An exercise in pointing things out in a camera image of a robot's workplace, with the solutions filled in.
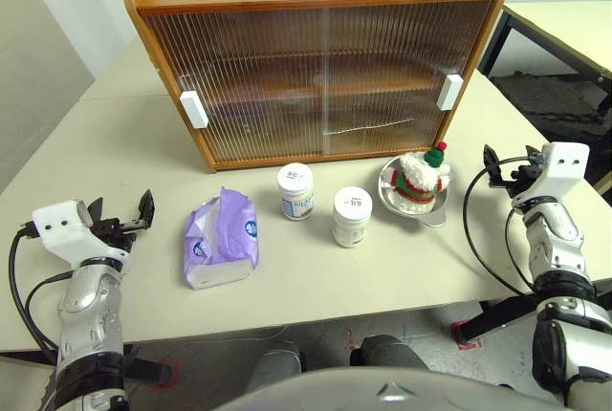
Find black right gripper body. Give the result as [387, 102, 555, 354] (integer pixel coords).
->
[498, 163, 545, 201]

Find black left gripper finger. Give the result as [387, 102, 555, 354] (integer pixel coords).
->
[119, 189, 157, 233]
[87, 197, 105, 227]

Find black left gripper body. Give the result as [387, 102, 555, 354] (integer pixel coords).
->
[88, 216, 145, 255]

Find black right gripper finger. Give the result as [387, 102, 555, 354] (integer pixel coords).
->
[524, 144, 545, 169]
[482, 143, 509, 188]

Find metal bowl with handle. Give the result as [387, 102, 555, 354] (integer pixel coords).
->
[377, 155, 453, 229]

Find white plush Santa toy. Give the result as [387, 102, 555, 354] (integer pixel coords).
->
[390, 141, 452, 205]

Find white door handle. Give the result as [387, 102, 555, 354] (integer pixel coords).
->
[179, 90, 209, 129]
[436, 74, 464, 111]

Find purple tissue pack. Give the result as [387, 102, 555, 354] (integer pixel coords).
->
[183, 185, 261, 292]

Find ribbed glass sliding door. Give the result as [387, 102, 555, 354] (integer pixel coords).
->
[142, 7, 332, 164]
[320, 0, 493, 157]

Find white jar with coloured label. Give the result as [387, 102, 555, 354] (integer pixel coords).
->
[276, 162, 317, 224]

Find plain white jar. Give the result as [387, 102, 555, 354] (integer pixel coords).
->
[331, 185, 373, 249]

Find black table leg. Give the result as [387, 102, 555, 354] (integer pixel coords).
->
[461, 279, 612, 341]
[121, 342, 174, 386]

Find grey rounded shape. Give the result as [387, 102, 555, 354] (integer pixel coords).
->
[348, 334, 431, 375]
[243, 341, 307, 388]

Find silver robot chest dome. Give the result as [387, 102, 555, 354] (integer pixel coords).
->
[209, 366, 565, 411]

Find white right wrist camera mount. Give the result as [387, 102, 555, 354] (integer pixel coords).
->
[511, 141, 590, 211]

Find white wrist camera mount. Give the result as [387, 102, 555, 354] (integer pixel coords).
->
[511, 141, 590, 211]
[32, 199, 133, 269]

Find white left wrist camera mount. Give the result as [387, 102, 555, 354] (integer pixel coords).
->
[32, 199, 133, 269]

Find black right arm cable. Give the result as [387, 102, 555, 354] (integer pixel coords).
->
[461, 155, 542, 295]

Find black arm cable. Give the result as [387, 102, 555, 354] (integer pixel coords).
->
[461, 155, 542, 295]
[8, 222, 73, 364]

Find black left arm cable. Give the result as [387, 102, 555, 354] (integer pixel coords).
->
[8, 222, 73, 364]

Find beige table with black frame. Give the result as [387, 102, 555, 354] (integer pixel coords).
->
[477, 0, 612, 119]

